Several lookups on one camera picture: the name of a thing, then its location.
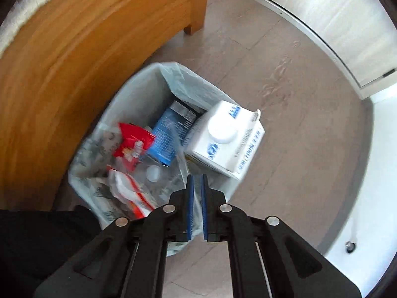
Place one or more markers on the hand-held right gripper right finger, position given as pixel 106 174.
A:
pixel 204 211

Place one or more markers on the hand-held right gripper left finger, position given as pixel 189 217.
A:
pixel 190 211

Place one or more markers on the clear plastic bottle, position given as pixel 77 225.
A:
pixel 153 173

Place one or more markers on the white milk carton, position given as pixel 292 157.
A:
pixel 229 149

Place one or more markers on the red white snack packet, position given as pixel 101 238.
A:
pixel 127 189

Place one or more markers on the blue cardboard box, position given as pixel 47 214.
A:
pixel 167 136

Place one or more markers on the red foil wrapper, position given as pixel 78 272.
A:
pixel 130 136

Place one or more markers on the white trash bin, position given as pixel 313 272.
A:
pixel 139 93

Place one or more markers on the translucent bin liner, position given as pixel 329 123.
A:
pixel 192 83

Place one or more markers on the metal door stopper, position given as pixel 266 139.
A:
pixel 350 247

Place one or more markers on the white door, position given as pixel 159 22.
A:
pixel 372 192

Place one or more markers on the wooden headboard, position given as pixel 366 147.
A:
pixel 77 83

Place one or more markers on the white wardrobe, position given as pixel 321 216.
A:
pixel 325 15

